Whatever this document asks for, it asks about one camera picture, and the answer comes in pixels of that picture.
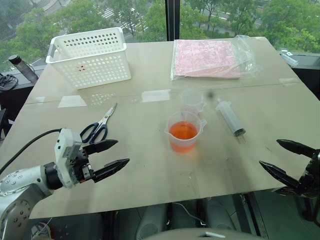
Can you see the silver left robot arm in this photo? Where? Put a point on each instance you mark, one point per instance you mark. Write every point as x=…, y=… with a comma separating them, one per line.
x=20, y=180

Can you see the black window ledge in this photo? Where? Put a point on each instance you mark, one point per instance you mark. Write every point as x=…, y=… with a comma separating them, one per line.
x=308, y=75

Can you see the pink sheets in plastic bag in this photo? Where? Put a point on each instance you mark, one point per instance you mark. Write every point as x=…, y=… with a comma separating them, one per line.
x=247, y=62

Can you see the dark window frame post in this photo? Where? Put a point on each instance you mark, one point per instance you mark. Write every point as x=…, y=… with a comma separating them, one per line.
x=173, y=20

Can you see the beaker with orange liquid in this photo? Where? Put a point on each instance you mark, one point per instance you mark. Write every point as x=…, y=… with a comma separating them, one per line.
x=182, y=143

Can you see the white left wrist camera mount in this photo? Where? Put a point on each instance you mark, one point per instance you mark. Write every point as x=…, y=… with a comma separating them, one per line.
x=66, y=149

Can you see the black side desk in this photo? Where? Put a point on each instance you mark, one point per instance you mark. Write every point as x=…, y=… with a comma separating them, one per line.
x=15, y=97

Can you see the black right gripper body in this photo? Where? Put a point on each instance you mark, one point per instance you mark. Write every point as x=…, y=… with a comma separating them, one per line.
x=311, y=176

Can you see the clear plastic syringe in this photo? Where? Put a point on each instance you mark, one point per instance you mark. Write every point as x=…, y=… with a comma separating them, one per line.
x=230, y=117

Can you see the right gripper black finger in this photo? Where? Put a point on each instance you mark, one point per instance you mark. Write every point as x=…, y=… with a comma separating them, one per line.
x=297, y=147
x=278, y=172

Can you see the pink sheet stack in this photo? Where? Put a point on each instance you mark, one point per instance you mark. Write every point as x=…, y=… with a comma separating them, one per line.
x=203, y=58

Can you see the black-capped dark bottle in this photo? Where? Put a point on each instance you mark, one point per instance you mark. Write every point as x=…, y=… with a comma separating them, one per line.
x=24, y=68

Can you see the small clear beaker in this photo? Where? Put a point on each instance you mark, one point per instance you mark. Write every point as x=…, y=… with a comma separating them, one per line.
x=190, y=98

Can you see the black table leg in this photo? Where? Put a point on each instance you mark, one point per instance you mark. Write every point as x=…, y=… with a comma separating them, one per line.
x=255, y=217
x=110, y=226

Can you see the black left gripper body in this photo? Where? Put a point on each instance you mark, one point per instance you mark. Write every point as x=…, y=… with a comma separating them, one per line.
x=82, y=165

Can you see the white perforated plastic basket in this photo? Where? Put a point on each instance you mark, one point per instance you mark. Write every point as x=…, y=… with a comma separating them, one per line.
x=100, y=65

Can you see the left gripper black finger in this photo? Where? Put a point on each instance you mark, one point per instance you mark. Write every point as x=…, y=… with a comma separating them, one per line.
x=111, y=167
x=101, y=145

